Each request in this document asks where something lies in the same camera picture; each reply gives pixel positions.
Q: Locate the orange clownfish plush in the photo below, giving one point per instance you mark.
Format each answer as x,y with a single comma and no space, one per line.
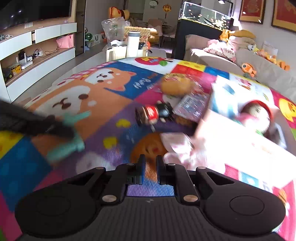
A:
248,69

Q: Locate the glass fish tank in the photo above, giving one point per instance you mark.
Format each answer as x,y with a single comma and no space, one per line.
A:
218,16

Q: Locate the beige sofa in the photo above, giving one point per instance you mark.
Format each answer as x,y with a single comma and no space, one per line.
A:
267,73

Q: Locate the crochet doll red hat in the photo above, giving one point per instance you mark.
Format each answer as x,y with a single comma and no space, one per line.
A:
260,110

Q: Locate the white thermos bottle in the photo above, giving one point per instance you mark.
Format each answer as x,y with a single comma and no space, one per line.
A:
132,43

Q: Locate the pink teal squishy toy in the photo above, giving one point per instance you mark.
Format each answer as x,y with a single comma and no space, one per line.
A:
248,121

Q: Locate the clear plastic bag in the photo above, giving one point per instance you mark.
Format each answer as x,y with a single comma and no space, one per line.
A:
114,29

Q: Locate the red black toy car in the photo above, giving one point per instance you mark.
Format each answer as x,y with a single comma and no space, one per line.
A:
149,115

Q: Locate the colourful cartoon play mat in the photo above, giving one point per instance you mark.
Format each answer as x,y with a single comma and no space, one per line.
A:
108,94

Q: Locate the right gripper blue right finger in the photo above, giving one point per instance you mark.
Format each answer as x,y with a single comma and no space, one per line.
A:
161,170

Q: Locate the pink lace fabric pouch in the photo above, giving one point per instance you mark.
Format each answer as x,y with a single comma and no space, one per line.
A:
181,151

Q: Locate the pink open gift box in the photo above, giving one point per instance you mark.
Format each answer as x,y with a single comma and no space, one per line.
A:
227,142

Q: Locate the blue white tissue pack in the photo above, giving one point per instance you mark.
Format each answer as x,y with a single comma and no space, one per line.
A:
227,100

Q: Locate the red framed wall picture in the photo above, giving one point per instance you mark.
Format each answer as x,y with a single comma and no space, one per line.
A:
252,11

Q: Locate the pink clothes pile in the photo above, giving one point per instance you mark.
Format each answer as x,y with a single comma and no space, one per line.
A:
221,49

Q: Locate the white wall shelf unit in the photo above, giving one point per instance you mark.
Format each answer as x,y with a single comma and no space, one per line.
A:
30,56

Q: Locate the pink Volcano card pack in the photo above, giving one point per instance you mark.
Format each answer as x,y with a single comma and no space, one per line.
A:
192,107

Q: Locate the black fish tank cabinet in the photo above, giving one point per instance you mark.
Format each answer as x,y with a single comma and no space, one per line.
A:
192,35

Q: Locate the teal plastic hand tool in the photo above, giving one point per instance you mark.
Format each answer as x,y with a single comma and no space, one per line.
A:
72,144

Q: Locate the white cup holder box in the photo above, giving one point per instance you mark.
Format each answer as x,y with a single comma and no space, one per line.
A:
116,50

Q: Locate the packaged yellow bread bun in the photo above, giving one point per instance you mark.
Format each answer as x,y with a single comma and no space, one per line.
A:
176,84

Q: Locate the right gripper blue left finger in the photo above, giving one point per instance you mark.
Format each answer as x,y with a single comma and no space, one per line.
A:
140,169

